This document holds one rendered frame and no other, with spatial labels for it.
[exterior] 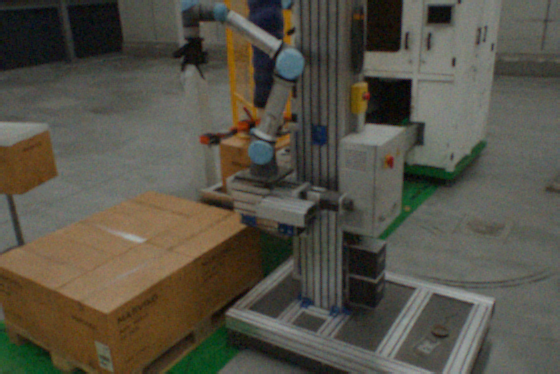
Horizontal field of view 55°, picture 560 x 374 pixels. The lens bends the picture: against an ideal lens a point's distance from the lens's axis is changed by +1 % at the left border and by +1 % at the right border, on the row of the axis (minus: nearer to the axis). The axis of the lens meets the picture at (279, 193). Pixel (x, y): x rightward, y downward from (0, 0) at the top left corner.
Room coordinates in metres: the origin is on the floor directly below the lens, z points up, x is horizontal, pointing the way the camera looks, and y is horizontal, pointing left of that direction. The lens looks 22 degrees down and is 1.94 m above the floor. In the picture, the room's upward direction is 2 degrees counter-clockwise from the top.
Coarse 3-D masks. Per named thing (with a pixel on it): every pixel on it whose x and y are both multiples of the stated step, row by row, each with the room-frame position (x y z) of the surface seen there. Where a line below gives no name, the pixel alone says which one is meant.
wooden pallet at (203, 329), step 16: (224, 304) 2.72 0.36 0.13; (208, 320) 2.59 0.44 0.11; (224, 320) 2.71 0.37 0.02; (16, 336) 2.58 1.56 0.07; (32, 336) 2.48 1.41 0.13; (192, 336) 2.50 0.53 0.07; (208, 336) 2.58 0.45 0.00; (160, 352) 2.28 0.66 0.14; (176, 352) 2.43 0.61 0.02; (64, 368) 2.33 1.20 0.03; (144, 368) 2.30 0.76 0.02; (160, 368) 2.30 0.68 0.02
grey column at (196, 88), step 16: (176, 0) 4.40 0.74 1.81; (176, 16) 4.41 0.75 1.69; (192, 80) 4.36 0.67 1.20; (192, 96) 4.36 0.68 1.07; (208, 96) 4.42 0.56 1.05; (192, 112) 4.38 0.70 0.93; (208, 112) 4.41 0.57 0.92; (192, 128) 4.39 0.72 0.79; (208, 128) 4.39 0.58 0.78; (192, 144) 4.40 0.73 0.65; (192, 160) 4.41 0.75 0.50; (208, 160) 4.36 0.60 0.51; (208, 176) 4.35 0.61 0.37
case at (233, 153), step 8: (224, 144) 3.36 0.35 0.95; (232, 144) 3.34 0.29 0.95; (240, 144) 3.33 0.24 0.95; (248, 144) 3.32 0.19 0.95; (280, 144) 3.29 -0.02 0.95; (288, 144) 3.34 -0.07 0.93; (224, 152) 3.36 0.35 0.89; (232, 152) 3.31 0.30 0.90; (240, 152) 3.27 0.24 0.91; (224, 160) 3.36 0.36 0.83; (232, 160) 3.32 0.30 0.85; (240, 160) 3.27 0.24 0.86; (248, 160) 3.23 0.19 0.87; (224, 168) 3.37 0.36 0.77; (232, 168) 3.32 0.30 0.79; (240, 168) 3.28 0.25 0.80; (224, 176) 3.37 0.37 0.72; (224, 184) 3.37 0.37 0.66; (224, 192) 3.38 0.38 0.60
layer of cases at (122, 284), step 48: (48, 240) 2.85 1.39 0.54; (96, 240) 2.82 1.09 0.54; (144, 240) 2.80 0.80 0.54; (192, 240) 2.77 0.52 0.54; (240, 240) 2.88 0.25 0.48; (0, 288) 2.60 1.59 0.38; (48, 288) 2.32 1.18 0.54; (96, 288) 2.28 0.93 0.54; (144, 288) 2.27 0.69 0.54; (192, 288) 2.52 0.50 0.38; (240, 288) 2.85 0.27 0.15; (48, 336) 2.38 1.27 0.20; (96, 336) 2.13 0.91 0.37; (144, 336) 2.22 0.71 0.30
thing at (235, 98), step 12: (228, 0) 4.78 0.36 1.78; (240, 0) 4.37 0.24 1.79; (228, 36) 4.79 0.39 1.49; (228, 48) 4.78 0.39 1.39; (228, 60) 4.80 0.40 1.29; (240, 60) 4.48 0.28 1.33; (252, 72) 4.07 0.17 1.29; (252, 84) 4.07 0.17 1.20; (240, 96) 4.57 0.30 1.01; (252, 96) 4.07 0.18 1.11; (252, 108) 4.09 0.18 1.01
